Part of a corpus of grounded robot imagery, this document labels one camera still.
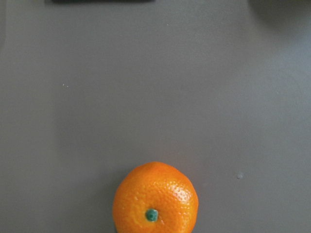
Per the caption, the orange mandarin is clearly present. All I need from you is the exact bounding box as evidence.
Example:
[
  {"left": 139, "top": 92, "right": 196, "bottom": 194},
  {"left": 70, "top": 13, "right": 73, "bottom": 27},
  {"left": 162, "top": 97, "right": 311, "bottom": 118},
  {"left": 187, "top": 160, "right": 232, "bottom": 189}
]
[{"left": 112, "top": 162, "right": 199, "bottom": 233}]

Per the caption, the grey folded cloth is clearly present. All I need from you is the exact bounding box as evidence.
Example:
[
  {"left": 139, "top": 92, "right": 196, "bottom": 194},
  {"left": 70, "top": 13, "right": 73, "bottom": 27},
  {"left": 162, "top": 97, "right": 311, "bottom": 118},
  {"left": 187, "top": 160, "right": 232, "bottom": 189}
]
[{"left": 48, "top": 0, "right": 154, "bottom": 4}]

